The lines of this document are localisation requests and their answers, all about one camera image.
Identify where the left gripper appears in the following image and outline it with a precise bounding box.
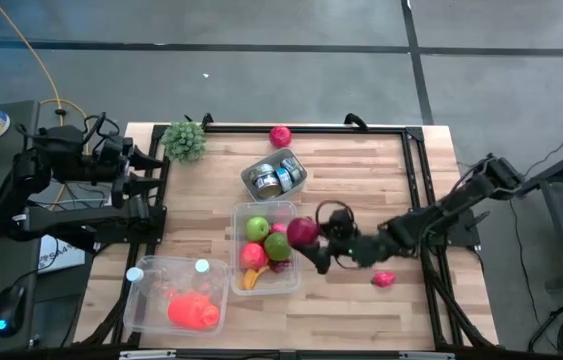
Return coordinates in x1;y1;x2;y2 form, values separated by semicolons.
103;134;166;209

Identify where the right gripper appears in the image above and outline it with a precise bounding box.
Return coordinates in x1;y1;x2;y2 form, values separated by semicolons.
293;206;363;276

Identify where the large red pomegranate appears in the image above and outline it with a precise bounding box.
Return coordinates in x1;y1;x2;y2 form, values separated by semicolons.
286;216;322;247

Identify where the green round fruit with stem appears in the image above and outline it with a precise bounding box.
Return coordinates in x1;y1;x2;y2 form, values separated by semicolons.
264;232;293;263

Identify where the red apple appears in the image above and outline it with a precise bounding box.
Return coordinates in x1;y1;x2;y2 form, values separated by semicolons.
239;242;269;272

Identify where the green apple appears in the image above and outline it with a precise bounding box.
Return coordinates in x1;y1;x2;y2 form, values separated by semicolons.
245;216;272;243

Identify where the yellow banana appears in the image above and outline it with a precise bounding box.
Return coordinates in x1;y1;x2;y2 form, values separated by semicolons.
241;265;271;292

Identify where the teal label tin can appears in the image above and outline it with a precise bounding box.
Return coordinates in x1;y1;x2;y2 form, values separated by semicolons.
275;168;294;194

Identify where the blue red label tin can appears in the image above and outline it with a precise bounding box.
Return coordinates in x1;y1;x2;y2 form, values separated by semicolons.
254;173;283;200

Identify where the clear bottle white cap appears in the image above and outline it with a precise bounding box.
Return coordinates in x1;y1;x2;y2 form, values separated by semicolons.
125;266;172;301
180;258;212;296

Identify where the silver pull-tab tin can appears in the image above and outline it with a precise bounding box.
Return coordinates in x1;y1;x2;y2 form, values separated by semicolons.
248;163;275;182

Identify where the grey plastic bin with handles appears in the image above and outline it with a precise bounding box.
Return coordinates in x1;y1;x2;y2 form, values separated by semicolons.
240;147;309;203

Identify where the orange water bottle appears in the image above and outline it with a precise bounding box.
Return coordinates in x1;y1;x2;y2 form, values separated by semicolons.
166;289;221;332

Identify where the small clear plastic bin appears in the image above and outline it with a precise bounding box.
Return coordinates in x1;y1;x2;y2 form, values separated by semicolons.
230;200;302;297

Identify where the green artificial plant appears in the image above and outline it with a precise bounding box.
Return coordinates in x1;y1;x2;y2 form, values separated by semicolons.
160;121;208;164

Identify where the small pink fruit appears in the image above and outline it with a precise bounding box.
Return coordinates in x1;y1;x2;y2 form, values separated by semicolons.
371;269;397;289

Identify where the white printed paper sheet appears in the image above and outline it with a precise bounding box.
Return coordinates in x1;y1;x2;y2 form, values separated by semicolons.
38;232;87;275

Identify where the pink-red round fruit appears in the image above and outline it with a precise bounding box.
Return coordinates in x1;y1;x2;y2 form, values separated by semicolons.
268;125;293;150

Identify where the large clear plastic bin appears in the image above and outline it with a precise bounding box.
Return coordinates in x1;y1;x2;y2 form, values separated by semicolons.
123;254;231;337

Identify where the black computer mouse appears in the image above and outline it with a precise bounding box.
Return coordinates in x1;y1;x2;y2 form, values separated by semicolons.
0;284;28;338

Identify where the yellow cable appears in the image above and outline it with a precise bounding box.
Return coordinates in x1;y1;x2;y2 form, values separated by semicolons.
0;0;93;211

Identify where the black aluminium frame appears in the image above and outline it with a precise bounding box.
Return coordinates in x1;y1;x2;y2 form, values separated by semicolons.
76;123;500;351

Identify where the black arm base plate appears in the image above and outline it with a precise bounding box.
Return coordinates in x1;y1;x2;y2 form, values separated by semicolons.
408;207;482;249

